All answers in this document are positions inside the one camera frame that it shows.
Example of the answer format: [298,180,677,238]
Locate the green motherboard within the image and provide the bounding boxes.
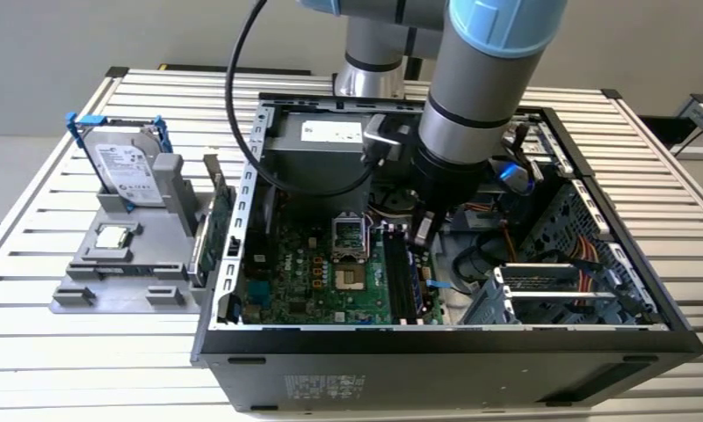
[240,219,447,326]

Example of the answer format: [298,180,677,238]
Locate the black camera cable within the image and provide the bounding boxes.
[224,0,387,197]

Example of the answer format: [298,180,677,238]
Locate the red yellow power wires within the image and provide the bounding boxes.
[567,236,604,311]

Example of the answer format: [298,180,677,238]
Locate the grey power supply unit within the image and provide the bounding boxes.
[262,112,380,221]

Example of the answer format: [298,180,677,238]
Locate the black looped cable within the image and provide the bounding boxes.
[453,230,505,296]

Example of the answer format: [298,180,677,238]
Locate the wire locking lever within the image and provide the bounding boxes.
[365,209,377,261]

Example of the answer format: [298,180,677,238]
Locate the CPU socket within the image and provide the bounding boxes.
[332,258,369,294]

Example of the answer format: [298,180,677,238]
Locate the round internal speaker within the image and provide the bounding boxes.
[384,187,419,215]

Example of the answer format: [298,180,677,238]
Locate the grey parts rack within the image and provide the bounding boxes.
[50,151,236,316]

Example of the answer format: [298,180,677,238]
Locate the black RAM slot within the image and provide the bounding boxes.
[379,223,401,326]
[393,223,417,326]
[387,223,409,326]

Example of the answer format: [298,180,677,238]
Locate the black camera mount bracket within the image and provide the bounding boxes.
[501,122,544,184]

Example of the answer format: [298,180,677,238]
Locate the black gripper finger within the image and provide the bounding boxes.
[405,209,448,253]

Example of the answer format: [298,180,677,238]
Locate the metal socket cover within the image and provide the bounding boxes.
[331,210,369,260]

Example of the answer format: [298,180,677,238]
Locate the thin orange wire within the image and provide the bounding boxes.
[500,219,521,265]

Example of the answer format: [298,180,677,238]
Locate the silver CPU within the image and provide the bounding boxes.
[95,226,135,250]

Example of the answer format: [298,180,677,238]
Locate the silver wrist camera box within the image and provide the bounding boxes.
[360,113,413,163]

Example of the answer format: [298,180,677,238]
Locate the hard disk in blue carrier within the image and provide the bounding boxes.
[64,112,175,212]

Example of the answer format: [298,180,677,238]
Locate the blue expansion slot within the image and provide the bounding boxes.
[246,282,272,308]

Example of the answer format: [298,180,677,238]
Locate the black open PC case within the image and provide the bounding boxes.
[191,91,703,413]

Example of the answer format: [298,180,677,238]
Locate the grey metal disk bay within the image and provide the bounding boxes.
[461,262,621,326]

